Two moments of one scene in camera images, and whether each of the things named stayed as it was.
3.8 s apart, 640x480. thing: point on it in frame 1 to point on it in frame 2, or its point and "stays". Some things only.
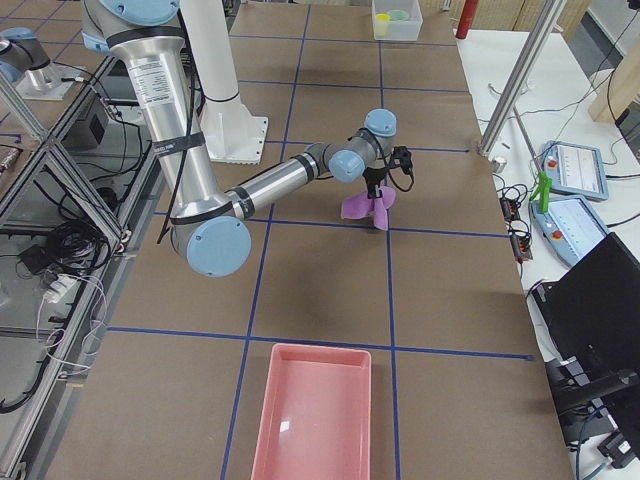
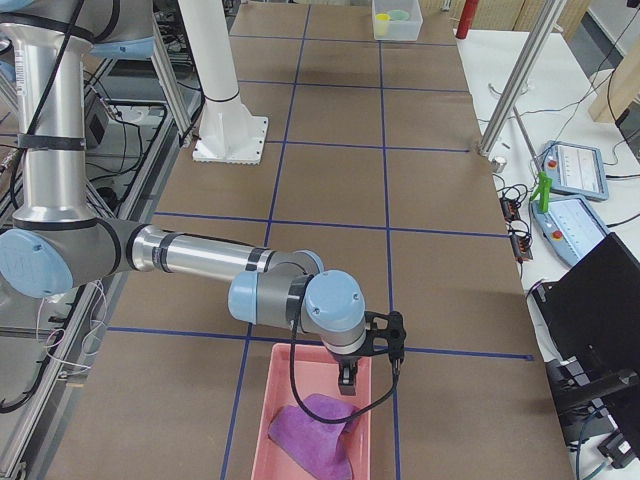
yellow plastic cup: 381,23 stays
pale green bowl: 398,15 stays
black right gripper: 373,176 to 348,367
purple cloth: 361,205 to 316,444
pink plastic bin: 316,417 stays
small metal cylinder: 498,164 stays
